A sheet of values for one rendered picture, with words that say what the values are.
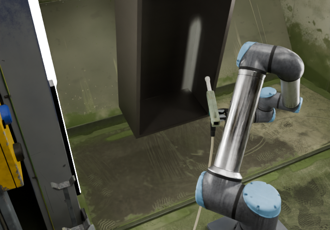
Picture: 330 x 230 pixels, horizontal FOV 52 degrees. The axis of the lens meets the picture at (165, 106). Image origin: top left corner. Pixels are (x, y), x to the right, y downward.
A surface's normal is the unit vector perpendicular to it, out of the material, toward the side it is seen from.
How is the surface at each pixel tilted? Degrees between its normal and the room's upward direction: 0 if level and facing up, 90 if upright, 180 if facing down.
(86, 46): 57
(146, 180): 0
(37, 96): 90
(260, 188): 5
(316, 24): 90
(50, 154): 90
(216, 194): 53
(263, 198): 5
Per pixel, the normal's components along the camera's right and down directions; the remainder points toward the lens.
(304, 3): -0.91, 0.26
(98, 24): 0.33, -0.05
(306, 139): -0.03, -0.84
